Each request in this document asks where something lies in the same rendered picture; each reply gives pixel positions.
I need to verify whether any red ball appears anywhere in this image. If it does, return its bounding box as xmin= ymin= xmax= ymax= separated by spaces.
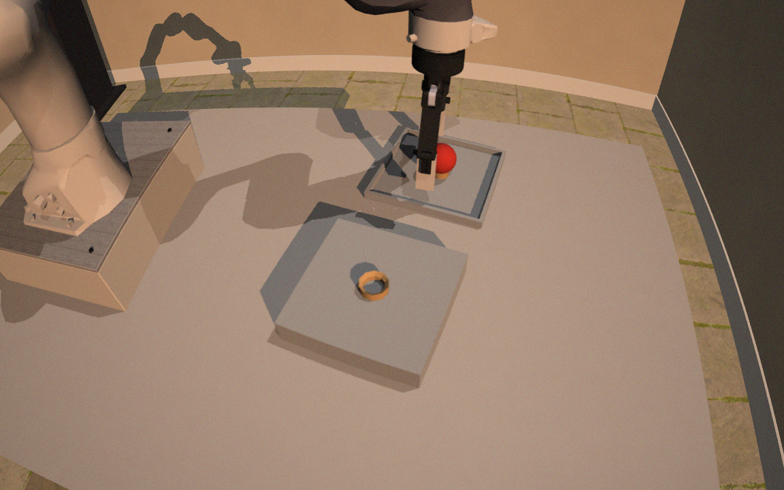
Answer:
xmin=436 ymin=143 xmax=457 ymax=174

